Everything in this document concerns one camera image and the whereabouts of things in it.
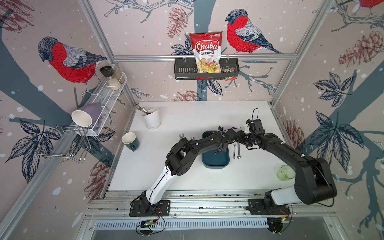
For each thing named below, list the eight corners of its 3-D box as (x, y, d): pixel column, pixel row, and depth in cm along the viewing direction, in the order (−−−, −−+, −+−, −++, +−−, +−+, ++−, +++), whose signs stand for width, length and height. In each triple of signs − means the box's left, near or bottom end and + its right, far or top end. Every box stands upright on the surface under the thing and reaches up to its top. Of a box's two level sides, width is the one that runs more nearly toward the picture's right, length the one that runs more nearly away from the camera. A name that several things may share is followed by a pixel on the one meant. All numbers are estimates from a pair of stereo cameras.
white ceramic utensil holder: (149, 132, 105) (143, 117, 93) (148, 127, 108) (141, 112, 95) (163, 126, 109) (159, 111, 96) (161, 122, 111) (157, 107, 98)
